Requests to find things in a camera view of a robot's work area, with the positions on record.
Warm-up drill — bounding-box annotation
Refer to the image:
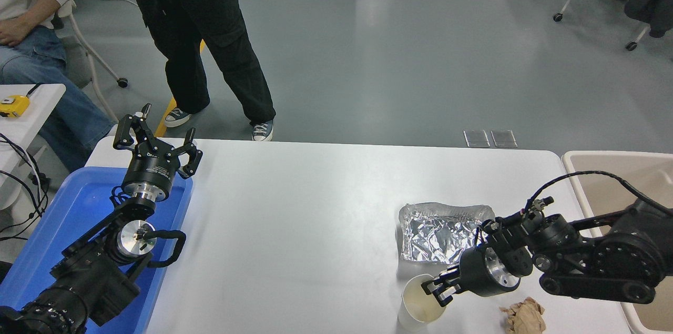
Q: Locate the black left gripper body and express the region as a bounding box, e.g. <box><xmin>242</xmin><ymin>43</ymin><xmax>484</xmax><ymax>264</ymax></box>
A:
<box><xmin>123</xmin><ymin>148</ymin><xmax>181</xmax><ymax>194</ymax></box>

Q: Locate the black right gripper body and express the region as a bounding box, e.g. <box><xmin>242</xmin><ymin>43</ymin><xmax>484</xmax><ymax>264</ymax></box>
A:
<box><xmin>458</xmin><ymin>246</ymin><xmax>495</xmax><ymax>297</ymax></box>

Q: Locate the white paper cup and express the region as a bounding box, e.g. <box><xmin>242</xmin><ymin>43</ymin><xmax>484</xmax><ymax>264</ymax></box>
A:
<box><xmin>397</xmin><ymin>274</ymin><xmax>447</xmax><ymax>332</ymax></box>

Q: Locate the crumpled tan paper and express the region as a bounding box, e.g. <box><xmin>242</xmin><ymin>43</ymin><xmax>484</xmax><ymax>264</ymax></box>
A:
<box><xmin>499</xmin><ymin>298</ymin><xmax>546</xmax><ymax>334</ymax></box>

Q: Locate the person's left hand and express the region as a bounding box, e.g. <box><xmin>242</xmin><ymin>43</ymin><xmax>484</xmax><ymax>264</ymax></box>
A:
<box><xmin>0</xmin><ymin>21</ymin><xmax>32</xmax><ymax>46</ymax></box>

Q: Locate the crinkled silver foil tray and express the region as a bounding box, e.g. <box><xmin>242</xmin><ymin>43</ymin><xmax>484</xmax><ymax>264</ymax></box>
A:
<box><xmin>398</xmin><ymin>203</ymin><xmax>496</xmax><ymax>264</ymax></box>

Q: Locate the blue plastic tray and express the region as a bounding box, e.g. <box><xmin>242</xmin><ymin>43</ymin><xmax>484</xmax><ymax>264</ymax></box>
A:
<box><xmin>0</xmin><ymin>167</ymin><xmax>194</xmax><ymax>334</ymax></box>

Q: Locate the white side table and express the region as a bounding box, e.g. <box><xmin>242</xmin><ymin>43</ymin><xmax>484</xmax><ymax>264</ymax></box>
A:
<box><xmin>0</xmin><ymin>84</ymin><xmax>67</xmax><ymax>208</ymax></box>

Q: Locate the person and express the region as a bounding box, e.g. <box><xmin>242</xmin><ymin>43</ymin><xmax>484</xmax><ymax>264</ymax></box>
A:
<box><xmin>111</xmin><ymin>0</ymin><xmax>277</xmax><ymax>142</ymax></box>
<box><xmin>0</xmin><ymin>0</ymin><xmax>116</xmax><ymax>173</ymax></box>

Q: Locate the yellow tape measure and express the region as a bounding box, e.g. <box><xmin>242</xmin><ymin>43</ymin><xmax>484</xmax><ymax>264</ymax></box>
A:
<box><xmin>0</xmin><ymin>95</ymin><xmax>30</xmax><ymax>118</ymax></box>

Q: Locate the clear floor plate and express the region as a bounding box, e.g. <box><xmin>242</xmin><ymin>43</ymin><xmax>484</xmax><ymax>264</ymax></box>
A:
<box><xmin>491</xmin><ymin>130</ymin><xmax>518</xmax><ymax>149</ymax></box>
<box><xmin>464</xmin><ymin>130</ymin><xmax>491</xmax><ymax>148</ymax></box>

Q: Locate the large pale bin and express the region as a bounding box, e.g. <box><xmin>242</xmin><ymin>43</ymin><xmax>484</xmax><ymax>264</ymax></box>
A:
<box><xmin>562</xmin><ymin>151</ymin><xmax>673</xmax><ymax>334</ymax></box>

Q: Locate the black cable bundle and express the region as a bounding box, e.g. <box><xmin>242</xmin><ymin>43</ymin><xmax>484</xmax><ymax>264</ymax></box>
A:
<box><xmin>0</xmin><ymin>133</ymin><xmax>51</xmax><ymax>242</ymax></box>

